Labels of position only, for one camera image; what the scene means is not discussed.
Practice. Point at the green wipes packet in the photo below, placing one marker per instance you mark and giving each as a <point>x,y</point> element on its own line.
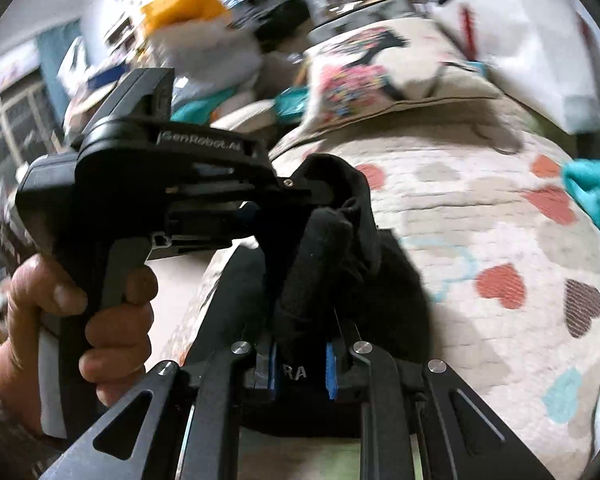
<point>290,102</point>

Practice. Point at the blue curtain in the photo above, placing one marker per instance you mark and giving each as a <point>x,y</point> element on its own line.
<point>60,65</point>

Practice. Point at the beige padded cushion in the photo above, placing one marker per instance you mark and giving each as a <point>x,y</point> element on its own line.
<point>245,115</point>

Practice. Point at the window grille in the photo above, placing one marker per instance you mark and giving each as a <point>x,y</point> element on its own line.
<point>15,130</point>

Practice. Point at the floral print cushion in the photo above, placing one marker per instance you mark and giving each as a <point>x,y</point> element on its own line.
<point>380,75</point>

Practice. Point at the black pants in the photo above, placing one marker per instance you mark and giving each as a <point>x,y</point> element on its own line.
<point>395,300</point>

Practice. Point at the quilted heart-print bedspread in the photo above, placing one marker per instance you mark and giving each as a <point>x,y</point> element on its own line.
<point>480,220</point>

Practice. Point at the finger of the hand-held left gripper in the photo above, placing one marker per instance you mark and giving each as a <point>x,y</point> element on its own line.
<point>302,187</point>

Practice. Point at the teal cloth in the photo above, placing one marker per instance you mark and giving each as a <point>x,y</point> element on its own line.
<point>205,105</point>

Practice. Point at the teal fleece blanket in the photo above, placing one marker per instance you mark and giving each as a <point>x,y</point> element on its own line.
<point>595,185</point>

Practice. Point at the yellow bag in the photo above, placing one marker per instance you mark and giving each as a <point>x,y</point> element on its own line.
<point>185,7</point>

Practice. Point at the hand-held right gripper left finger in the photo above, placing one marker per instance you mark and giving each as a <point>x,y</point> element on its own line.
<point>272,370</point>

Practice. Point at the person's left hand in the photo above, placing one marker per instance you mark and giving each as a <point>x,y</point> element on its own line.
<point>120,330</point>

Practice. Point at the clear plastic bag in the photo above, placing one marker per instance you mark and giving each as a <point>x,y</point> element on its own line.
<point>210,60</point>

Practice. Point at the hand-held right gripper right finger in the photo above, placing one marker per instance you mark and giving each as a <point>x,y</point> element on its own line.
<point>332,370</point>

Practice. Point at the black bag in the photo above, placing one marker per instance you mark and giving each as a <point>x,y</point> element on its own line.
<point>275,15</point>

